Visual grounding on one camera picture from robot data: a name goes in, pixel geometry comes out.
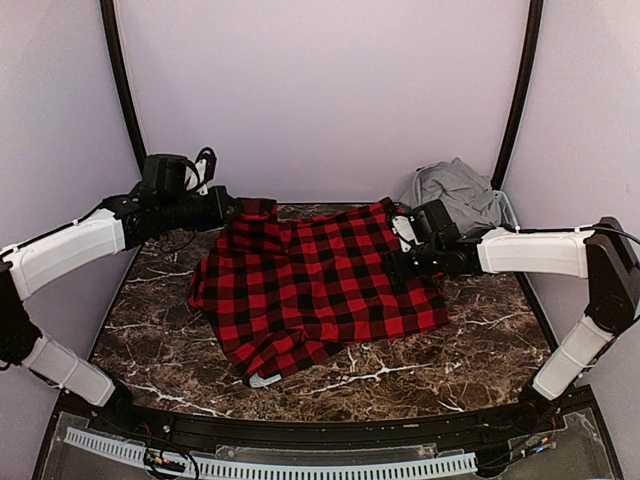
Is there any white slotted cable duct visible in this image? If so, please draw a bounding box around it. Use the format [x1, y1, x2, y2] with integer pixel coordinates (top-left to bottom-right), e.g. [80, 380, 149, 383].
[64, 427, 477, 479]

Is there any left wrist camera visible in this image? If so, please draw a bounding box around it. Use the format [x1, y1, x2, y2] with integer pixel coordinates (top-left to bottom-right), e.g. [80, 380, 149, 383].
[193, 147, 217, 195]

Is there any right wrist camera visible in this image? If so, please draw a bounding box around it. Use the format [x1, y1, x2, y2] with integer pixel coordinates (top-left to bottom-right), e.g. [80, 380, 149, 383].
[391, 215, 418, 253]

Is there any black left frame post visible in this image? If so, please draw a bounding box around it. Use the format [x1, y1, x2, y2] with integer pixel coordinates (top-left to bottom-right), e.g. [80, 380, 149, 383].
[99, 0, 147, 173]

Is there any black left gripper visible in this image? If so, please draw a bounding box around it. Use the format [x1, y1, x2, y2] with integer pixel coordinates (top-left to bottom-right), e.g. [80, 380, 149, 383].
[159, 186, 243, 233]

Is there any red black plaid shirt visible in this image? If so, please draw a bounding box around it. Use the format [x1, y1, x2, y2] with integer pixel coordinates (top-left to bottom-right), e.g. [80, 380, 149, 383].
[188, 198, 450, 386]

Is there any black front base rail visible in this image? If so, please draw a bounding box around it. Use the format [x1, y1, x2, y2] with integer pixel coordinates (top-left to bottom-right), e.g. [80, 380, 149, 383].
[63, 386, 610, 470]

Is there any grey long sleeve shirt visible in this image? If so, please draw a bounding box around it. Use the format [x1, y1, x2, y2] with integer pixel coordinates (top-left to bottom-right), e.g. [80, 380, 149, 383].
[398, 158, 502, 234]

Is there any light blue plastic basket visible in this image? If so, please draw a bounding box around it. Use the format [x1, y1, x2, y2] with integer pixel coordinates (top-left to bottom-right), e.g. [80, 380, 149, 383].
[493, 190, 519, 229]

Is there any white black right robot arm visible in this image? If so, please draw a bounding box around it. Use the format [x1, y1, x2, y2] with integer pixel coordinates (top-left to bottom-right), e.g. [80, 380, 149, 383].
[386, 200, 639, 434]

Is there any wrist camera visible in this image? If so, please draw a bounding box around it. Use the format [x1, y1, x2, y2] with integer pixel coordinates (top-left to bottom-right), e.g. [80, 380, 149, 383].
[391, 215, 418, 253]
[193, 147, 217, 195]

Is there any black right frame post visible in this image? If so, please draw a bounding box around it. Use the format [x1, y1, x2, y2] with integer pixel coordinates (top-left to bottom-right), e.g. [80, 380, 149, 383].
[491, 0, 544, 190]

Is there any black frame post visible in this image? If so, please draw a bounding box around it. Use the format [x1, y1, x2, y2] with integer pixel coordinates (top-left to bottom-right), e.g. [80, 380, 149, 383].
[99, 0, 147, 173]
[491, 0, 544, 190]

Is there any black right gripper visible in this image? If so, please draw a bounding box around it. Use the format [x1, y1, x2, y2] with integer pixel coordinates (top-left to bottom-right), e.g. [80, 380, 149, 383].
[380, 242, 443, 284]

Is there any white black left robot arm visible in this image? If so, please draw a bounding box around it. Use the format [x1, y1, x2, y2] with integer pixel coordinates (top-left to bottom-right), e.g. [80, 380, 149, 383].
[1, 147, 239, 436]

